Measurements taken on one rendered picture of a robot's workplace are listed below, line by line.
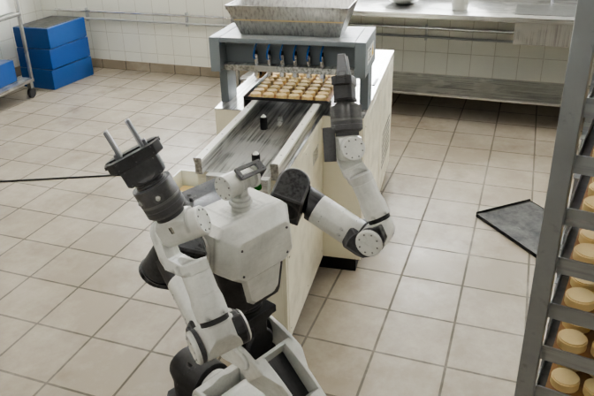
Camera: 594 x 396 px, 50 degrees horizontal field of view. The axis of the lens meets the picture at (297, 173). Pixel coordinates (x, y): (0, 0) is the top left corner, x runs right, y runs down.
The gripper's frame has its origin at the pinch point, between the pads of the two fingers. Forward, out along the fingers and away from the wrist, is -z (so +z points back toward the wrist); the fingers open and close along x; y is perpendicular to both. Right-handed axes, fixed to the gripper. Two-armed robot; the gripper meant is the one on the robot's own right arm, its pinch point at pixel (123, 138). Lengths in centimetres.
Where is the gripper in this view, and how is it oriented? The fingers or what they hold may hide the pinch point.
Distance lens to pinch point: 133.3
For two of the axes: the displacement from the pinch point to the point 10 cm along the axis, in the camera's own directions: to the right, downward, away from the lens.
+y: 2.6, 2.8, -9.2
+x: 8.7, -4.9, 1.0
